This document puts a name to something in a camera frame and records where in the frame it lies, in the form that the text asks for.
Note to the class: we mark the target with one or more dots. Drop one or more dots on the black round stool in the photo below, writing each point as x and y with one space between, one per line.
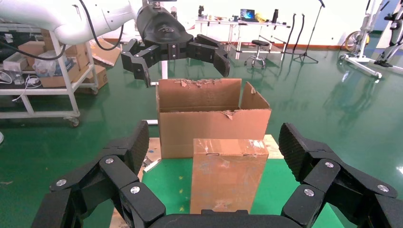
260 43

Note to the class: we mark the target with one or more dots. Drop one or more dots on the small taped cardboard box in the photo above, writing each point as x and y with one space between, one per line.
226 179

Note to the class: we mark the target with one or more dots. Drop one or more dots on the black bottle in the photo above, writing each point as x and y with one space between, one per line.
275 15

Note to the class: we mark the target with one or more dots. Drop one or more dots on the small white box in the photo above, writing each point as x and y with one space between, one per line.
14 61

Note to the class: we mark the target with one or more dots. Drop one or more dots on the small black device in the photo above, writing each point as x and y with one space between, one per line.
201 11

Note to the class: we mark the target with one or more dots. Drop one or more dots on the black gooseneck floor stand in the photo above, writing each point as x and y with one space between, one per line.
300 31
291 31

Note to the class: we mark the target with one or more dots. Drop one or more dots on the black tripod microphone stand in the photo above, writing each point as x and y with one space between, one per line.
310 41

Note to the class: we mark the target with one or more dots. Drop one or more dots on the open laptop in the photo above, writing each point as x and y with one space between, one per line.
247 15

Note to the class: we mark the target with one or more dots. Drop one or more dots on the white black equipment rig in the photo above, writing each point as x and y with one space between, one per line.
393 41

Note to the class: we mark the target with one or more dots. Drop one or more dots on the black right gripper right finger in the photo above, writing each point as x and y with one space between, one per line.
346 195

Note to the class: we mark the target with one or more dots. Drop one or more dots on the flat cardboard sheet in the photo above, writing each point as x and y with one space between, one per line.
107 55

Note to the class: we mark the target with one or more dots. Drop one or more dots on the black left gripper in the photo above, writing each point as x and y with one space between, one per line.
163 31

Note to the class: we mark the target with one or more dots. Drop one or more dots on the white long table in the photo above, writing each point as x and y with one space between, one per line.
239 23

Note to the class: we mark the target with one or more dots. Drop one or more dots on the yellow object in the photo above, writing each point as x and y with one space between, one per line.
260 18

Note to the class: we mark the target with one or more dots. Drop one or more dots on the clear plastic bag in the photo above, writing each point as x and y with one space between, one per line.
45 67

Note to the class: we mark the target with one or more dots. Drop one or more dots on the white metal equipment stand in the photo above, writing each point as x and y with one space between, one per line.
363 41

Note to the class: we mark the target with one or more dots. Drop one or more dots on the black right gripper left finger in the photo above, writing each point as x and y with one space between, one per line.
94 188

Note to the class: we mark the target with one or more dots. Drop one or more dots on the large open cardboard carton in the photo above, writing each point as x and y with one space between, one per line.
207 129

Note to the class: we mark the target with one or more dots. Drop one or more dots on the brown cardboard box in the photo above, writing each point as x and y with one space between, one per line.
59 81
78 52
100 77
31 48

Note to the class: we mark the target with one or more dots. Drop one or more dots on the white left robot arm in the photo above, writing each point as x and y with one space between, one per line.
63 19

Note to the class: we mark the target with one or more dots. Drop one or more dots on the white metal frame stand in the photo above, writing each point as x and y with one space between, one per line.
164 69

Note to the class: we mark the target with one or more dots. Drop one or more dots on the white wheeled shelf cart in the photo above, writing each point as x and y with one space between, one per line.
67 74

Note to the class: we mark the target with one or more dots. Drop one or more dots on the green table cloth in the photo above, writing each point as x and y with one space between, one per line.
167 185

